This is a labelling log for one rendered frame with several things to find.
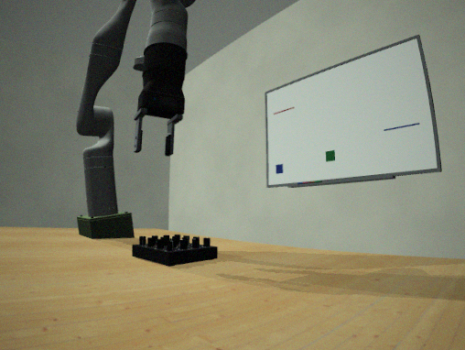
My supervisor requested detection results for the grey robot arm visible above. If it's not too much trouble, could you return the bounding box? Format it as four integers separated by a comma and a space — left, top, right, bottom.
76, 0, 196, 217

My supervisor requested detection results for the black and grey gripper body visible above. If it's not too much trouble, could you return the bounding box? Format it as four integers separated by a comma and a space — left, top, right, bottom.
133, 21, 188, 119

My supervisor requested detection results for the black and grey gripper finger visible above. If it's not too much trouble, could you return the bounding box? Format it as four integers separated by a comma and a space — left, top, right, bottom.
134, 108, 147, 153
165, 115, 183, 156

